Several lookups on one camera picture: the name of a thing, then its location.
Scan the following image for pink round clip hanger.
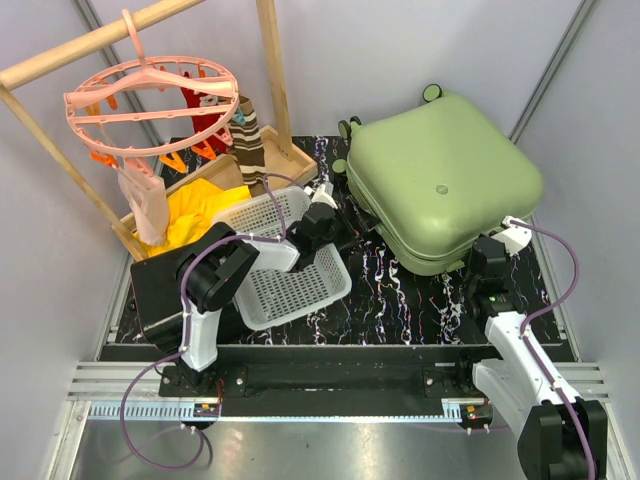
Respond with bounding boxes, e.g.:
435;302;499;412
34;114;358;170
64;9;240;169

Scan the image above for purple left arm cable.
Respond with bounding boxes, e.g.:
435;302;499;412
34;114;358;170
119;172;311;470

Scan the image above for orange clothespin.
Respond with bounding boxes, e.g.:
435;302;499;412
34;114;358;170
158;151;188;174

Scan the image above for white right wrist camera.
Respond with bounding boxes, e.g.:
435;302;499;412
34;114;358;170
490;216;532;256

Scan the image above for green hard-shell suitcase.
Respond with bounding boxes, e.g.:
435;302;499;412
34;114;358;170
338;83;543;276

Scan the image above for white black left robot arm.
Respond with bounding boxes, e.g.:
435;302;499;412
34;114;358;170
176;188;360;396

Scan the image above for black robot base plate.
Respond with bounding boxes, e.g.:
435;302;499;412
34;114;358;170
95;346;504;423

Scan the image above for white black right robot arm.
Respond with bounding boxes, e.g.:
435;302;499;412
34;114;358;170
453;235;608;479

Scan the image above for aluminium frame rail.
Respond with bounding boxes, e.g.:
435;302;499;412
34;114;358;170
44;359;631;480

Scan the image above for yellow shorts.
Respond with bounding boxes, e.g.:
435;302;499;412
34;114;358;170
142;178;251;257

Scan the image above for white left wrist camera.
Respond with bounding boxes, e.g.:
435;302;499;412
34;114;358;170
304;182;338;210

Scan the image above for wooden clothes rack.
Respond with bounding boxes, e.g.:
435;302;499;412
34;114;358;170
1;1;318;260

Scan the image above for pale pink garment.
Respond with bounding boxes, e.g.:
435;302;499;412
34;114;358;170
118;163;170;246

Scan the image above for teal clothespin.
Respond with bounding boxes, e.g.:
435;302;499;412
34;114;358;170
232;109;246;126

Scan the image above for white plastic mesh basket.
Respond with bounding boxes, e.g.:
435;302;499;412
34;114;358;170
213;187;352;330

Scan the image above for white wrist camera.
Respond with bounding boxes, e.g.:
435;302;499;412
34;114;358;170
490;216;532;256
304;182;338;210

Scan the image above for black box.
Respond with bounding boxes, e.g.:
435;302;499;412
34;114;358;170
128;239;251;351

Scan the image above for brown striped sock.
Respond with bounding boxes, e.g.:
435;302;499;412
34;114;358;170
228;96;266;196

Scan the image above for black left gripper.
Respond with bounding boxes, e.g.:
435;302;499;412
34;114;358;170
313;196;379;251

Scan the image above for red garment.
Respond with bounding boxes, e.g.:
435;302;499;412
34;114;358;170
181;88;228;159

